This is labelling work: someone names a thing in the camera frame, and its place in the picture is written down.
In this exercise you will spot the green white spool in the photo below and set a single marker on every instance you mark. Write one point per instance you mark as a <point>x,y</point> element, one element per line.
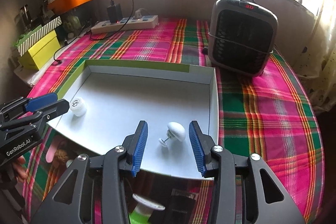
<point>144,209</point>

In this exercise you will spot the white small jar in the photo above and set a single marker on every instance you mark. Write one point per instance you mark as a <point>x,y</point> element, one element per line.
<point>78,107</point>

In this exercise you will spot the black rectangular device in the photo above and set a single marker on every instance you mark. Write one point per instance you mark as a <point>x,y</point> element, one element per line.
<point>179,206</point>

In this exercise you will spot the green white cardboard tray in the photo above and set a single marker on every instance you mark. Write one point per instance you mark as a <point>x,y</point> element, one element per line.
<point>119,94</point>

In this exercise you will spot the grey portable heater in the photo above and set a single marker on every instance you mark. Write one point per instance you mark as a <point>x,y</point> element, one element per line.
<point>241,36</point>

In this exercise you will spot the striped white box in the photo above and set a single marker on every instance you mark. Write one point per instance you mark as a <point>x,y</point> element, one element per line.
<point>26,41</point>

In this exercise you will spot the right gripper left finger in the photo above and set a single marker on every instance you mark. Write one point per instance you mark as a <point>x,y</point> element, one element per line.
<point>71,200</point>

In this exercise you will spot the yellow box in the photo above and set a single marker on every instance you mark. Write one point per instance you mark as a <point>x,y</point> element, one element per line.
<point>43,50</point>

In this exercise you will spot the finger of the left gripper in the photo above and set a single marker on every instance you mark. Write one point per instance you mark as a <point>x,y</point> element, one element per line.
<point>16,121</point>
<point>39,101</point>

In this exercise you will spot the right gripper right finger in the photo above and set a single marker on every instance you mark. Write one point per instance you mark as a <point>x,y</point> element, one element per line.
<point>264,198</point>

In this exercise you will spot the black charger adapter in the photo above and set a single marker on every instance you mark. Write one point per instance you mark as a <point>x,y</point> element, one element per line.
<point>114,12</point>

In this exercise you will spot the plaid pink green cloth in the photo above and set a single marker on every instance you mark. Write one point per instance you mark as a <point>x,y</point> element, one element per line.
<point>269,114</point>

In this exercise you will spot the cream dotted curtain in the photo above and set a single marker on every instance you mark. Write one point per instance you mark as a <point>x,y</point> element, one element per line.
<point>315,66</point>

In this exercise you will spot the white mushroom toy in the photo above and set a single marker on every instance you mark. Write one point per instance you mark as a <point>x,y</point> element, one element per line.
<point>174,131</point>

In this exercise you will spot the person hand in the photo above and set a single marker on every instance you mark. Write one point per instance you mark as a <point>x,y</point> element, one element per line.
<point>18,166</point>

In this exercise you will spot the beige power strip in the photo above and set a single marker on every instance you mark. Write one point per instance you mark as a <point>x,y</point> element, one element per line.
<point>145,22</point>

